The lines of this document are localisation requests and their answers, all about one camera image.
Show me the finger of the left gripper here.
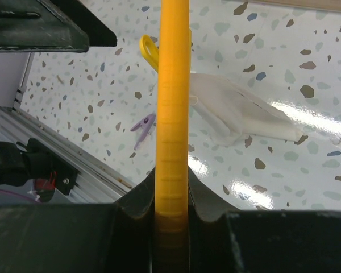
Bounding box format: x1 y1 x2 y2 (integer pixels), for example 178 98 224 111
0 0 117 53

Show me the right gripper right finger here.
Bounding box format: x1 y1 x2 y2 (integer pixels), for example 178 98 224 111
189 172 341 272

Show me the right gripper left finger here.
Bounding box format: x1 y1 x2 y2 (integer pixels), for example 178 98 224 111
0 172 155 272

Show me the orange plastic hanger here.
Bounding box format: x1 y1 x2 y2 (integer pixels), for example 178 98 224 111
153 1 190 272

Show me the purple clothespin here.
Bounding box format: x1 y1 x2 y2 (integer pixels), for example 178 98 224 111
130 113 156 150

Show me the white underwear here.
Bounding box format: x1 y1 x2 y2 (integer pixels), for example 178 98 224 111
189 73 303 146

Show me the yellow clothespin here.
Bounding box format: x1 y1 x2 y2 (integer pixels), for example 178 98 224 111
139 29 192 80

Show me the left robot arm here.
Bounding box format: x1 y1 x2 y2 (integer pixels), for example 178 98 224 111
0 1 118 195

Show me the wooden hanging rack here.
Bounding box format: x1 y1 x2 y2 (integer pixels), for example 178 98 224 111
253 0 341 12

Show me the aluminium mounting rail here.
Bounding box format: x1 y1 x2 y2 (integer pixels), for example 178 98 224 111
0 51 134 204

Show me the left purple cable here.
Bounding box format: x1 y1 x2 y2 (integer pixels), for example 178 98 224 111
0 187 43 204

